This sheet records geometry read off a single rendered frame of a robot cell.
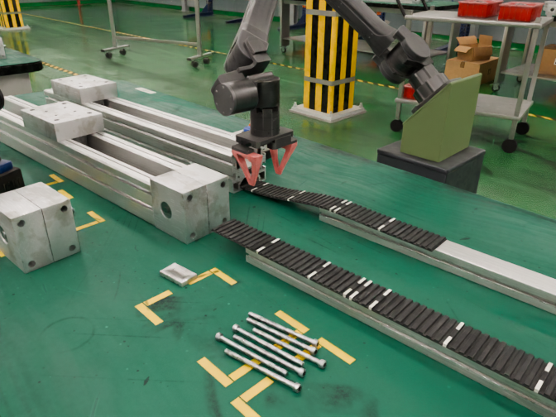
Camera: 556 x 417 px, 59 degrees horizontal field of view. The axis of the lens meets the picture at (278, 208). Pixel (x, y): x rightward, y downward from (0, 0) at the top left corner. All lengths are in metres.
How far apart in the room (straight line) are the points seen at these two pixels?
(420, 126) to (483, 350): 0.72
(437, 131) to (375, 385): 0.75
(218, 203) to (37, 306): 0.32
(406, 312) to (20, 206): 0.58
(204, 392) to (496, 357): 0.33
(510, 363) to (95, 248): 0.63
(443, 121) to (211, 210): 0.60
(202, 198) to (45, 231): 0.24
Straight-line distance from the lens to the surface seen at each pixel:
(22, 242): 0.82
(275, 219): 0.91
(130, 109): 1.38
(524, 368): 0.62
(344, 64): 4.31
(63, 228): 0.84
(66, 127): 1.13
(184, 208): 0.81
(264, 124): 0.93
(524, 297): 0.78
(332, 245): 0.83
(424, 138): 1.24
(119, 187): 0.96
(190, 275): 0.75
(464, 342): 0.63
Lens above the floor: 1.21
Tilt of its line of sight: 27 degrees down
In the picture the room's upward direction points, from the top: straight up
